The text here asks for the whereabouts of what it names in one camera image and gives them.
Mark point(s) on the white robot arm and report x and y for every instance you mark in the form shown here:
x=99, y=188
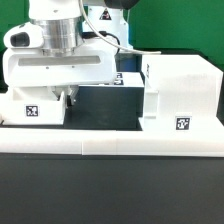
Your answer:
x=52, y=49

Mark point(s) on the white L-shaped border fence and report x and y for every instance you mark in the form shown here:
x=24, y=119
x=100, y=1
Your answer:
x=52, y=141

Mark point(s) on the white drawer cabinet box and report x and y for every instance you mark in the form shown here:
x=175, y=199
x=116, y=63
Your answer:
x=181, y=93

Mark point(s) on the white front drawer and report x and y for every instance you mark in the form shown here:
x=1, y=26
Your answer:
x=31, y=106

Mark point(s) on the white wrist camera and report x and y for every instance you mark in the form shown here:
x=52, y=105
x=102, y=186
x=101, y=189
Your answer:
x=26, y=35

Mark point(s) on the fiducial marker sheet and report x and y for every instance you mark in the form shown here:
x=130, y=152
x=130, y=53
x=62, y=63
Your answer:
x=129, y=79

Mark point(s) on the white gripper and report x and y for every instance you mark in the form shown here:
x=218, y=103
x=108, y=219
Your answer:
x=30, y=68

